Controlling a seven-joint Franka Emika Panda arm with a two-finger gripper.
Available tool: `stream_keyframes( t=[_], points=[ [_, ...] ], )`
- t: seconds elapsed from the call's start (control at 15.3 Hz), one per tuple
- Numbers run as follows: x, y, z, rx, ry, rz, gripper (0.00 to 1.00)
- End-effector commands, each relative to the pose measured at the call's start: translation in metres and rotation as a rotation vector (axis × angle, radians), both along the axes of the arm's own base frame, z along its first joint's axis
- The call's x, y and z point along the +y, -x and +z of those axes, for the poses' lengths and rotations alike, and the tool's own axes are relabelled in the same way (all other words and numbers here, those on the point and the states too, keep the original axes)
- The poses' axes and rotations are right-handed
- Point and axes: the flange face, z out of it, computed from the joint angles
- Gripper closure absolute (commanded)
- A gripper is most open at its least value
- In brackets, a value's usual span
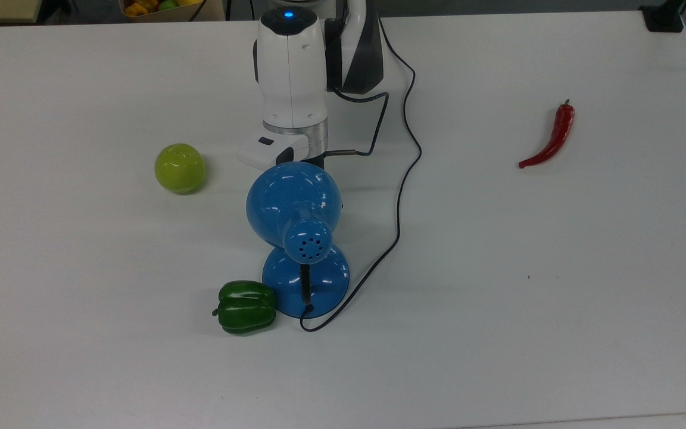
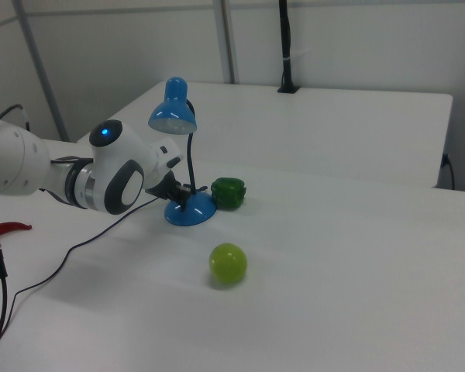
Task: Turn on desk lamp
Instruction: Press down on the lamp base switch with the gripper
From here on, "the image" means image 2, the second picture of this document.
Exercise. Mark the black camera stand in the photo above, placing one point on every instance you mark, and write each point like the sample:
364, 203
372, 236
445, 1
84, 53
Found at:
284, 38

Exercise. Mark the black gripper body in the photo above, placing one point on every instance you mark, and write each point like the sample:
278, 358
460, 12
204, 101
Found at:
164, 188

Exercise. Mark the dark green toy bell pepper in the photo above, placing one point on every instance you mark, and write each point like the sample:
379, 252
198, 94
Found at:
228, 193

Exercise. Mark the grey aluminium partition post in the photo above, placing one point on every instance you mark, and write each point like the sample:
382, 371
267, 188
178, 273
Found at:
228, 46
42, 73

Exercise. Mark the red toy chili pepper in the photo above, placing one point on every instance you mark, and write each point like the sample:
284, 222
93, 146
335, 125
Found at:
15, 226

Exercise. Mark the blue desk lamp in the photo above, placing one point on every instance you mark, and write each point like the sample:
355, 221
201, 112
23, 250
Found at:
172, 116

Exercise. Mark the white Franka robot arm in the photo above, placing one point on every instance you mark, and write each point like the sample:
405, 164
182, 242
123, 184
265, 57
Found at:
19, 162

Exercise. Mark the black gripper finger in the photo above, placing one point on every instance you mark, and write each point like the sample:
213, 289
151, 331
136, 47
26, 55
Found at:
184, 189
183, 202

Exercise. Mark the light green toy apple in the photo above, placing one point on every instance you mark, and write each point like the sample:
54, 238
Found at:
228, 263

